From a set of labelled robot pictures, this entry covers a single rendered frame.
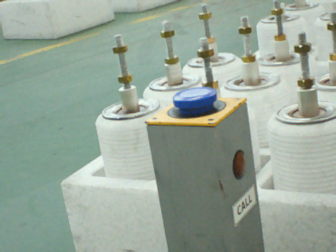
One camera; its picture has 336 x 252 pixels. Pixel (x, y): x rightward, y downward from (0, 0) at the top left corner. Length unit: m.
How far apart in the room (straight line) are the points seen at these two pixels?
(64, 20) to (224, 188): 2.61
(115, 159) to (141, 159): 0.03
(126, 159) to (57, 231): 0.37
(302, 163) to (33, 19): 2.56
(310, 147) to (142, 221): 0.23
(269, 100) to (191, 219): 0.30
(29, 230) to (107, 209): 0.38
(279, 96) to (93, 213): 0.28
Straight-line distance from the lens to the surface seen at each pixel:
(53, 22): 3.12
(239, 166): 0.61
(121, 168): 0.86
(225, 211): 0.61
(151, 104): 0.88
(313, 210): 0.73
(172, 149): 0.60
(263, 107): 0.88
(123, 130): 0.83
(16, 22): 3.32
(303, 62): 0.75
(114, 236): 0.87
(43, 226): 1.22
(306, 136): 0.73
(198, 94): 0.60
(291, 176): 0.75
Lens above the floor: 0.49
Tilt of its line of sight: 18 degrees down
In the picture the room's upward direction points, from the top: 9 degrees counter-clockwise
